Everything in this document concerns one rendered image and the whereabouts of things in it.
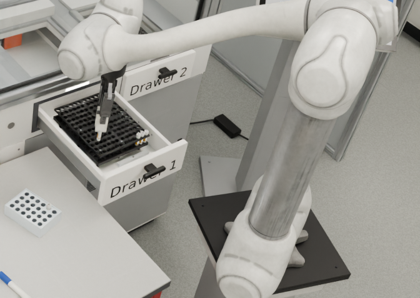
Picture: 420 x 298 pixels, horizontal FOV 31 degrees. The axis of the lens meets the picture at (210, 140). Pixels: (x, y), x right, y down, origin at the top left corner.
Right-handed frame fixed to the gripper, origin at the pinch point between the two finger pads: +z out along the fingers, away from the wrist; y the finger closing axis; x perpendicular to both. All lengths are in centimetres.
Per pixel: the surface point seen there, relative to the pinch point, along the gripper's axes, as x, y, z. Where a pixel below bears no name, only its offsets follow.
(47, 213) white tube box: 12.5, -15.4, 21.2
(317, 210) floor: -113, 62, 100
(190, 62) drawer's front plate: -33, 45, 12
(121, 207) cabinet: -19, 37, 76
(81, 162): 4.0, -3.3, 13.4
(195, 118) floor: -64, 120, 101
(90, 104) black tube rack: 1.2, 18.3, 10.7
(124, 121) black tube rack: -8.3, 11.9, 10.7
